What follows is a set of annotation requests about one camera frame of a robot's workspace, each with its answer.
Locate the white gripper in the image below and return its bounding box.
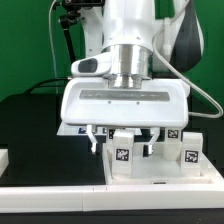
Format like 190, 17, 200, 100
61, 77, 189, 157

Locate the white square table top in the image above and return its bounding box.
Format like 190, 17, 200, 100
103, 142, 224, 185

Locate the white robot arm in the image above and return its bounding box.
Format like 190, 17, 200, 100
61, 0, 203, 149

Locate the white marker sheet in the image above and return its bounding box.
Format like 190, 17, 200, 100
57, 122, 107, 136

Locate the white U-shaped obstacle fence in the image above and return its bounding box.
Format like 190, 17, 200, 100
0, 148, 224, 213

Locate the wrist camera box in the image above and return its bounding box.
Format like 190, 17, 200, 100
71, 55, 111, 77

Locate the black cable at base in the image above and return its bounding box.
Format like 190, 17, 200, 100
25, 77, 73, 95

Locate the grey cable right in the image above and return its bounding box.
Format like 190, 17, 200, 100
151, 0, 224, 120

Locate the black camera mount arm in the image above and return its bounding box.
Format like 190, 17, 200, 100
59, 0, 81, 63

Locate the white cable left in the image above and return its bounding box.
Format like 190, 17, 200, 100
48, 0, 60, 95

